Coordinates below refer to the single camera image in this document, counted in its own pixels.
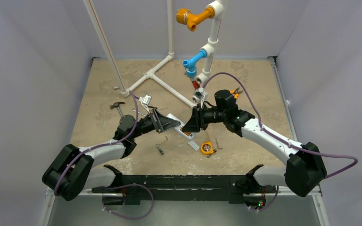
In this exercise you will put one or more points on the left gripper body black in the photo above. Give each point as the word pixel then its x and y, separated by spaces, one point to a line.
pixel 148 124

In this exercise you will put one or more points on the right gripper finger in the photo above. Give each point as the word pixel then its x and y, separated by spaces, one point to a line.
pixel 196 111
pixel 192 126

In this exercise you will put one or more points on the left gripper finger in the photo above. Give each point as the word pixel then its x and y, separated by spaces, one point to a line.
pixel 168 123
pixel 156 115

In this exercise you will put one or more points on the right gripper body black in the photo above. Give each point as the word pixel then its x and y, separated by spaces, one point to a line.
pixel 198 117

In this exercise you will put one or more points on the white battery cover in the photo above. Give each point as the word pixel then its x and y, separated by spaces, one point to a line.
pixel 194 145

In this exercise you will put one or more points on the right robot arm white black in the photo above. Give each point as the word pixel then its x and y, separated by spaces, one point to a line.
pixel 247 126

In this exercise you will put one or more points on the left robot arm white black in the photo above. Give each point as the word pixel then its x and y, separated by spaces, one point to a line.
pixel 73 170

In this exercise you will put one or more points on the yellow tape measure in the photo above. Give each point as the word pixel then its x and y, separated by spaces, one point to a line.
pixel 207 149

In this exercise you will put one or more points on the small hammer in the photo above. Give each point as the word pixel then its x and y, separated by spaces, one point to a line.
pixel 117 105

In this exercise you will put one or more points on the blue pipe fitting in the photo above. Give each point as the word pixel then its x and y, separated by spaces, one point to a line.
pixel 190 64

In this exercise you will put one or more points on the orange pipe fitting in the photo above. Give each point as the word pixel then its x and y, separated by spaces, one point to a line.
pixel 186 17

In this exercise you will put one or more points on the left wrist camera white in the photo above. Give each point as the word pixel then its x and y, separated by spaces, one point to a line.
pixel 145 101

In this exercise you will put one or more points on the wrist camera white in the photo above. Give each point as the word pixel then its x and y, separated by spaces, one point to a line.
pixel 200 96
pixel 145 101

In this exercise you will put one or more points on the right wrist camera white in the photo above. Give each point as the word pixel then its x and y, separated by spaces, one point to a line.
pixel 200 96

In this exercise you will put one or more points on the orange handled pliers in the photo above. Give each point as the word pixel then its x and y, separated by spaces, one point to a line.
pixel 236 92

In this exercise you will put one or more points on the white PVC pipe frame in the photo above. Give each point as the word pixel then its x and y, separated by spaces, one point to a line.
pixel 197 68

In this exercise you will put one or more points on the aluminium rail frame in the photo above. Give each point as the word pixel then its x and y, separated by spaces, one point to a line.
pixel 304 168

